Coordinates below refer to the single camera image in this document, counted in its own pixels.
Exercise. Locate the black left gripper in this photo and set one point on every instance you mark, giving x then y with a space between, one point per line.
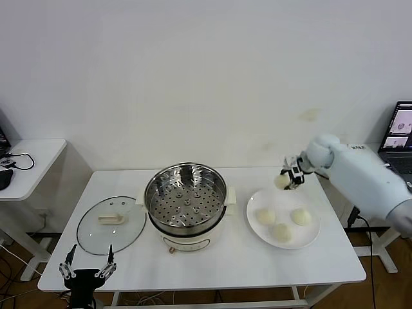
83 280

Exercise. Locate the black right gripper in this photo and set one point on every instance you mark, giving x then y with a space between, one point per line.
301 165

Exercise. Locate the white steamed baozi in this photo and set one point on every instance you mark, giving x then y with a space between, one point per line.
265 216
281 233
280 181
301 216

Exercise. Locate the round glass pot lid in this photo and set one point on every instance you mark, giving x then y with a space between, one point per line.
96 231

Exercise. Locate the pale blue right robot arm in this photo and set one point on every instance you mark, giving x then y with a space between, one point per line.
360 180

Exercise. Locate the steel perforated steamer basket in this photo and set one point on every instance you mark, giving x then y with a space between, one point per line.
209 180

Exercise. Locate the round white plate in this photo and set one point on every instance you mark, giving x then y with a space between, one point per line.
289 199

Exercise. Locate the small white desk label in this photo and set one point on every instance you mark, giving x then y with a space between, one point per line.
359 148

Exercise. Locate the white electric cooking pot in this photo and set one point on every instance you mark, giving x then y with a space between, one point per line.
186 241

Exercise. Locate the white side table with label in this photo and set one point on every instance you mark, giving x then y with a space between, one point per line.
383 244

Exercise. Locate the grey open laptop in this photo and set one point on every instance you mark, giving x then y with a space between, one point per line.
399 128

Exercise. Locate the white side table with mouse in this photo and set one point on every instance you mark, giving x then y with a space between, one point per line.
35 161

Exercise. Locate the black computer mouse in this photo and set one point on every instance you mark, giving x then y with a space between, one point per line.
4 178

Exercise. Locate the black open laptop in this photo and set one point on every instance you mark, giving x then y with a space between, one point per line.
2 138

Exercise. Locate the white wall socket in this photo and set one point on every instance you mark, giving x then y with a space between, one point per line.
44 213

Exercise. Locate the white main table frame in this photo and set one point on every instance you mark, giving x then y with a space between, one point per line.
209 304

